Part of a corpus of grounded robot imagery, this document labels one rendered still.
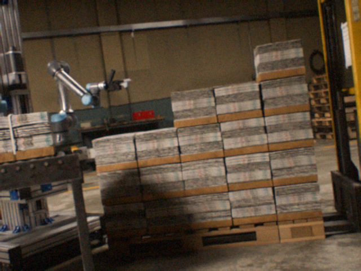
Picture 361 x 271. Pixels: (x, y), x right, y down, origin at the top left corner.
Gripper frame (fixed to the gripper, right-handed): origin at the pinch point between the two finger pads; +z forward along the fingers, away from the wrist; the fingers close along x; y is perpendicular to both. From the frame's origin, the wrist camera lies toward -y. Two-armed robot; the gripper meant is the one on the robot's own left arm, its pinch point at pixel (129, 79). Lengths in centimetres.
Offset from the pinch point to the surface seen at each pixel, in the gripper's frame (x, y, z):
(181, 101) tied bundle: 42, 18, 47
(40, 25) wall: -540, -115, -347
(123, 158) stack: 51, 49, 3
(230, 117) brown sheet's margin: 41, 33, 77
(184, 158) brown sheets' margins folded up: 47, 55, 44
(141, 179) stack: 52, 65, 13
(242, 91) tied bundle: 38, 17, 87
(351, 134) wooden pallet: -510, 183, 236
